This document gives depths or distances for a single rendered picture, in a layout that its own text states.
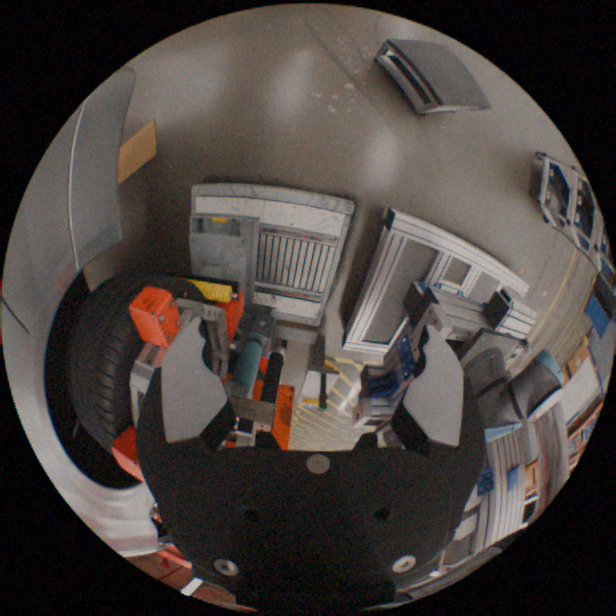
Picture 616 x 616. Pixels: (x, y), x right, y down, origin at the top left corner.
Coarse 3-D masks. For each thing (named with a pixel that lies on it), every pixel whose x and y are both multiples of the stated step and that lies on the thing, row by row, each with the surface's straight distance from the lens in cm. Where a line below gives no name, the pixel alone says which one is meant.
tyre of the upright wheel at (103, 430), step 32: (96, 288) 64; (128, 288) 55; (160, 288) 53; (192, 288) 66; (96, 320) 52; (128, 320) 45; (96, 352) 48; (128, 352) 46; (96, 384) 47; (128, 384) 48; (96, 416) 52; (128, 416) 51
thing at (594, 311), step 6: (594, 300) 584; (588, 306) 586; (594, 306) 583; (600, 306) 582; (588, 312) 584; (594, 312) 582; (600, 312) 580; (594, 318) 581; (600, 318) 579; (606, 318) 578; (594, 324) 580; (600, 324) 578; (606, 324) 578; (600, 330) 578; (600, 336) 578
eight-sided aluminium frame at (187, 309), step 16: (176, 304) 52; (192, 304) 51; (208, 320) 73; (224, 320) 73; (176, 336) 45; (224, 336) 77; (144, 352) 45; (160, 352) 44; (224, 352) 84; (144, 368) 43; (224, 368) 86; (144, 384) 42
